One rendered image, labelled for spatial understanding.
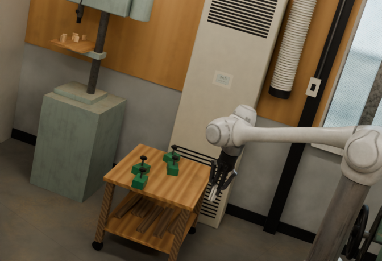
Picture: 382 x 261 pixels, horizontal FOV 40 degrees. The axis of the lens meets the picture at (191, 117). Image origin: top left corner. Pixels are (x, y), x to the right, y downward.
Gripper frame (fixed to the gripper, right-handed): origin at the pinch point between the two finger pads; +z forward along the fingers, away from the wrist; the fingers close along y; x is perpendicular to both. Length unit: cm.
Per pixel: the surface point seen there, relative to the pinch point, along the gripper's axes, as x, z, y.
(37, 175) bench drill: -69, 98, 163
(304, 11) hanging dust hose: -147, -77, 48
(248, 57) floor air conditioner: -129, -36, 66
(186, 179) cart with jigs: -87, 45, 56
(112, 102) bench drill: -105, 32, 143
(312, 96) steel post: -164, -24, 24
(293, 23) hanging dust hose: -145, -67, 51
